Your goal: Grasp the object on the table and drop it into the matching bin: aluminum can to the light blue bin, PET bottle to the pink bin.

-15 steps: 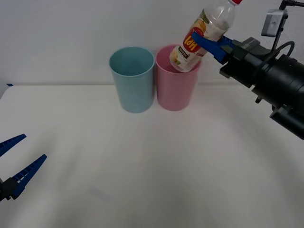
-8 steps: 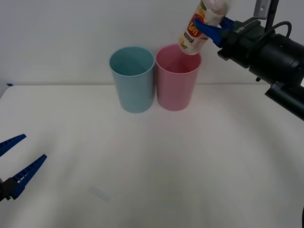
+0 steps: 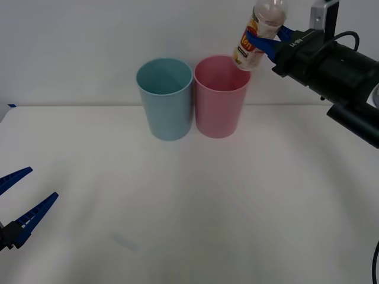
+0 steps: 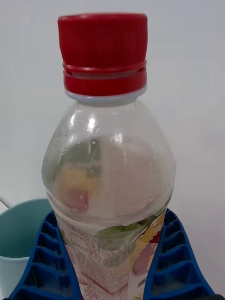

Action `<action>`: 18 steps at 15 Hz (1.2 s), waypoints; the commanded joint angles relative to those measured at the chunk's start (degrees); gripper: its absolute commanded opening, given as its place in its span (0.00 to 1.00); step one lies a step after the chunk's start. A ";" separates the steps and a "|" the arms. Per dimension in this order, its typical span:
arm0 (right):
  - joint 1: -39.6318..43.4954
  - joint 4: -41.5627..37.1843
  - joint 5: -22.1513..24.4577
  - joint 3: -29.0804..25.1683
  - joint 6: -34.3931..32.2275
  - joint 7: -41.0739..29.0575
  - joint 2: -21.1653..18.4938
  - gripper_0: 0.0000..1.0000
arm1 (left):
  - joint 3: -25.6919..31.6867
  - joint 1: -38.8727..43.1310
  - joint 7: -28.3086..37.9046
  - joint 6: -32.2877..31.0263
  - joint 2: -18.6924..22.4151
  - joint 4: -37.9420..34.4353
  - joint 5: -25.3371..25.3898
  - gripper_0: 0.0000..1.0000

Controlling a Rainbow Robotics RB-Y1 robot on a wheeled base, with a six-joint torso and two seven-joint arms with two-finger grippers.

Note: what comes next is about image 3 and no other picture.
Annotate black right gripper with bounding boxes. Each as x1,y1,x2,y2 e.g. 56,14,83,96
245,25,336,87

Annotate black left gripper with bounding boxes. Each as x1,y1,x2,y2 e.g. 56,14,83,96
0,166,59,252

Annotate clear bottle with red cap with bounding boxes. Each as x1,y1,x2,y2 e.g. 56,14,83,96
232,0,290,72

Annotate pink plastic bin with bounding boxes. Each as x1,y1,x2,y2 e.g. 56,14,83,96
194,55,252,139

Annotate pale blue plastic bin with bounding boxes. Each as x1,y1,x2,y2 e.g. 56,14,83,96
136,57,194,141

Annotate black cable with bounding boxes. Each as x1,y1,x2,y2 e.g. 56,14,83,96
371,238,379,284

